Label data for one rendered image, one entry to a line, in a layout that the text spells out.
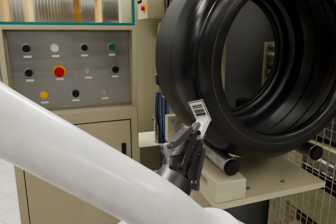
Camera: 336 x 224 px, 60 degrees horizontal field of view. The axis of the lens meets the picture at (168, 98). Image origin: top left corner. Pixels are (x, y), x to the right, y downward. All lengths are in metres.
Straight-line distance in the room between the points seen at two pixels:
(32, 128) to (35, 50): 1.08
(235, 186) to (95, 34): 0.88
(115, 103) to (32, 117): 1.13
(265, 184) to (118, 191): 0.71
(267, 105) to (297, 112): 0.11
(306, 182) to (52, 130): 0.83
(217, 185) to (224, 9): 0.43
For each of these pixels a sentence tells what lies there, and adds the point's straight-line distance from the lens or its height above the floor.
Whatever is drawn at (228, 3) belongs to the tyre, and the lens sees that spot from 0.69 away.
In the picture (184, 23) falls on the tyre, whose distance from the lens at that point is 0.69.
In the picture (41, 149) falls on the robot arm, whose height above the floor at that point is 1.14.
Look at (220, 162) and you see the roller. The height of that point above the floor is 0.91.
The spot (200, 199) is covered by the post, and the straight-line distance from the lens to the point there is 1.27.
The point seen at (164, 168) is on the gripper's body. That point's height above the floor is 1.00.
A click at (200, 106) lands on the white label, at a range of 0.69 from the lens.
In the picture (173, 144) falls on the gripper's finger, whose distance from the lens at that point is 0.56.
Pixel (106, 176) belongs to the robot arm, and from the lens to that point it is 0.27.
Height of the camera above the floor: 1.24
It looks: 13 degrees down
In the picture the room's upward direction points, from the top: straight up
